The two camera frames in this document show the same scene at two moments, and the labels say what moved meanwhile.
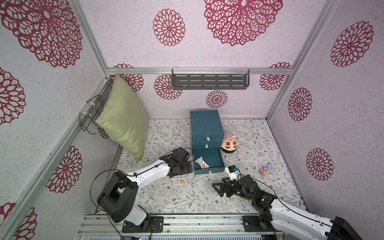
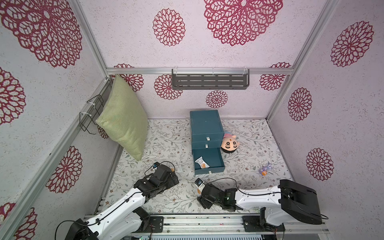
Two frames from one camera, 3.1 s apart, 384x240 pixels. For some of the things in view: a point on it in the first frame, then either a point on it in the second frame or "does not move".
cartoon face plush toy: (229, 144) does not move
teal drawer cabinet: (207, 133) does not move
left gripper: (187, 168) -> (171, 182)
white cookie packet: (202, 163) does not move
